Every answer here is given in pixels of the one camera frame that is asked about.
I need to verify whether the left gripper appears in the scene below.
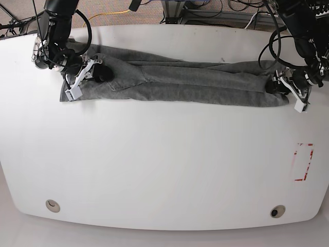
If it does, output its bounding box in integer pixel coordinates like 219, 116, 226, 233
265, 68, 312, 98

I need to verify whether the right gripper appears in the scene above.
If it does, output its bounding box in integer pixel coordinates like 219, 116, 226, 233
53, 52, 115, 82

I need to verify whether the grey T-shirt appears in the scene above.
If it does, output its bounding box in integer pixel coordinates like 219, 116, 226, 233
59, 42, 290, 108

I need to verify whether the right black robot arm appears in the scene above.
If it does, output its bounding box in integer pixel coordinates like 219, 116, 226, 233
32, 1, 115, 86

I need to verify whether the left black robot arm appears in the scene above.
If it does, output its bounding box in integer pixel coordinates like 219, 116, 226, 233
263, 1, 328, 100

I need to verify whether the red tape rectangle marking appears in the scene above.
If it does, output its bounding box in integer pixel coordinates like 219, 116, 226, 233
291, 143, 314, 182

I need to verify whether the black tripod stand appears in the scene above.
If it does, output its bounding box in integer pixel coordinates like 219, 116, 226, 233
1, 4, 44, 39

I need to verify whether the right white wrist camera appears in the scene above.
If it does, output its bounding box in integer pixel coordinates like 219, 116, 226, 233
65, 59, 97, 101

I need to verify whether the yellow cable on floor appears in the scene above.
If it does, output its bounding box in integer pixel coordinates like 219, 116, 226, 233
82, 9, 131, 27

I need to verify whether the aluminium frame stand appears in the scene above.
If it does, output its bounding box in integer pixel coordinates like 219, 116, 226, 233
161, 1, 274, 26

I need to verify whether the right table cable grommet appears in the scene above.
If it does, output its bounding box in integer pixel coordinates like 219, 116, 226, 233
270, 205, 286, 218

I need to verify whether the table cable grommet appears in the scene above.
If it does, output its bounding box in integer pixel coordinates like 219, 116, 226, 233
46, 200, 60, 213
270, 205, 286, 218

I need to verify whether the left table cable grommet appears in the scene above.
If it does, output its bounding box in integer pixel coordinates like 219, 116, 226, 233
46, 200, 60, 213

